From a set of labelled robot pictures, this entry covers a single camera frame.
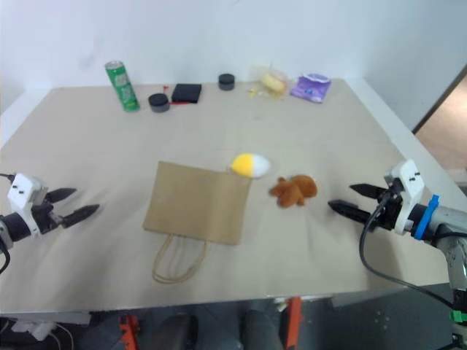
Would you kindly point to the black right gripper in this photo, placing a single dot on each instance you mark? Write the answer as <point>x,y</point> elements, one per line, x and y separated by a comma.
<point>388,211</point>

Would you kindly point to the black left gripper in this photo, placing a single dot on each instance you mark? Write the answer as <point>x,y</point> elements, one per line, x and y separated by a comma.
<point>45,217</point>

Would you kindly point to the brown plush toy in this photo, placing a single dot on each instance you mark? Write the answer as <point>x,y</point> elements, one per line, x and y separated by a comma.
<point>293,189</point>

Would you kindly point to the yellow white plush egg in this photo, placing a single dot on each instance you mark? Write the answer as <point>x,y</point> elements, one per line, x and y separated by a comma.
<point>250,166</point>

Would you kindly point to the brown paper bag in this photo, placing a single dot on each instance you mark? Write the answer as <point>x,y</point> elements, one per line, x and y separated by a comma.
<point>198,202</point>

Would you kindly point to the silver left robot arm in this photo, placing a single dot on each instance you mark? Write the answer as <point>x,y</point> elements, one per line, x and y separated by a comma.
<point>12,226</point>

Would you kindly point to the bread in clear bag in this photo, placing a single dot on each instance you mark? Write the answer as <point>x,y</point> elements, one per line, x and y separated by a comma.
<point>271,82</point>

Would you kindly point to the beige table cloth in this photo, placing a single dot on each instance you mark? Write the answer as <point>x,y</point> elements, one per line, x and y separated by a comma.
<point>91,153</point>

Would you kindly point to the blue wrist clip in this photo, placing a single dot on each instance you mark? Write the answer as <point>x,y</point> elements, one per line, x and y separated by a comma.
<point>428,217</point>

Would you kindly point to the purple snack packet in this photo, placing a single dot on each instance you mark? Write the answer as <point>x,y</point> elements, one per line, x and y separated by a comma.
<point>310,88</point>

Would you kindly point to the green drink can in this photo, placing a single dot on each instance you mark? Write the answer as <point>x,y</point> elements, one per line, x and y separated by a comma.
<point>122,85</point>

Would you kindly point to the white power strip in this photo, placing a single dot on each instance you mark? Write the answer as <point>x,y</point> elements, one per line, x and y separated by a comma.
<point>33,329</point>

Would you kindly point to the black round container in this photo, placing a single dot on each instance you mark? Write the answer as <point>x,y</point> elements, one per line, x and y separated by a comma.
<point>159,103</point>
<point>226,81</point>

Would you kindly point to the orange clamp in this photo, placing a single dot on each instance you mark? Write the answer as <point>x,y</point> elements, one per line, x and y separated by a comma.
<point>128,331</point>
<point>293,321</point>

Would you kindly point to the small yellow candy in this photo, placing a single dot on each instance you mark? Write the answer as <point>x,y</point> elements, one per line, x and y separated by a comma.
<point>251,92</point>

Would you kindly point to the black square box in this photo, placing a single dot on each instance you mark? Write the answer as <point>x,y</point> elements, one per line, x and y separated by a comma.
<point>187,93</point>

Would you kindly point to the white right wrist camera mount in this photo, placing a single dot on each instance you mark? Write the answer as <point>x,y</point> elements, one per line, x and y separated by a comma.
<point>410,186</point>

